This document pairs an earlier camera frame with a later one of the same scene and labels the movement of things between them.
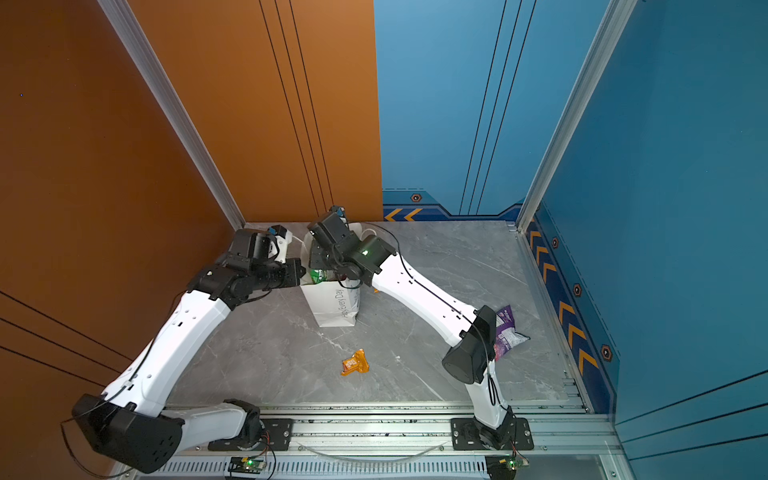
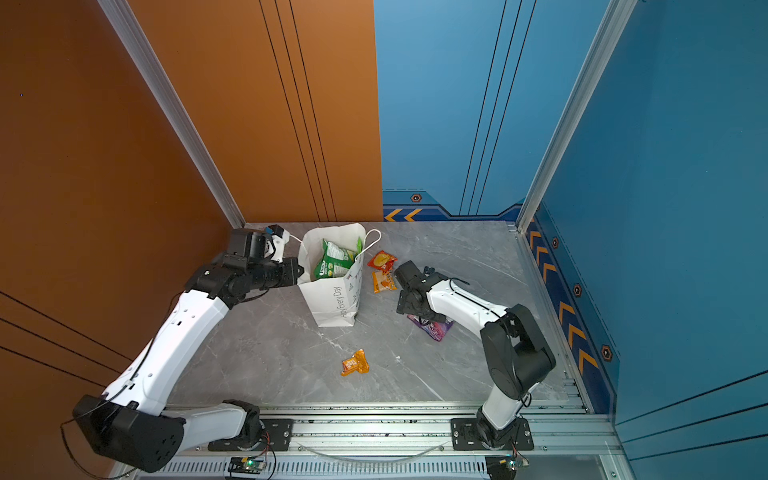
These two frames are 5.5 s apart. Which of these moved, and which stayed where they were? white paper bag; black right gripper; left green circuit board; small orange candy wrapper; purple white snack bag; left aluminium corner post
Moved: black right gripper; purple white snack bag
Stayed: left aluminium corner post; white paper bag; small orange candy wrapper; left green circuit board
